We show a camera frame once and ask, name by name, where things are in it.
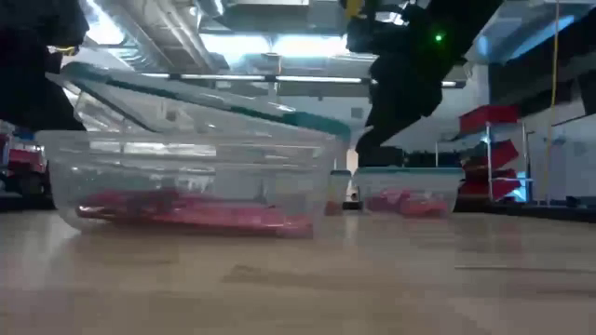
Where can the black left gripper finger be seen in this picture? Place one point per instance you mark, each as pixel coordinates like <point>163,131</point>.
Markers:
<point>42,114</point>

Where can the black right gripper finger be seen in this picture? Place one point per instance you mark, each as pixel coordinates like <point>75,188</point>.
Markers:
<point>379,144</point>

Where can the clear lid teal rim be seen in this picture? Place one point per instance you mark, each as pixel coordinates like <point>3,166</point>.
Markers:
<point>410,170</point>

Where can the red Skittles pack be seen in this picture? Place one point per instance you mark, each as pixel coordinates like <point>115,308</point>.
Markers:
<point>426,208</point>
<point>386,201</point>

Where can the red KitKat bar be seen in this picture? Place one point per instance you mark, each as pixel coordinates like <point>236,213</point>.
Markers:
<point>135,202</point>
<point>242,221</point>

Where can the storage shelf with bins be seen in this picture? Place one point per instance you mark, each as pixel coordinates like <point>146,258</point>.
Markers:
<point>21,163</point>

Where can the red storage bin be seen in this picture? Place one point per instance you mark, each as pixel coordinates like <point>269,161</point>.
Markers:
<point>505,186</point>
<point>489,118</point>
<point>503,156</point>

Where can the ceiling light tube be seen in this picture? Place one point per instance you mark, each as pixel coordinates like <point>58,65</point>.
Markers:
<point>316,79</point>

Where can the metal shelf rack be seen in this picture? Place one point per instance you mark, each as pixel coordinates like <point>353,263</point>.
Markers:
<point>488,158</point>

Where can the glass partition panel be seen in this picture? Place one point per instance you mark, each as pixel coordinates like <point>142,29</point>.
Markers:
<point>568,158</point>

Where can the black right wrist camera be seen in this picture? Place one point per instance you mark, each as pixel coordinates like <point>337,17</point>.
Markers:
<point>368,32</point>

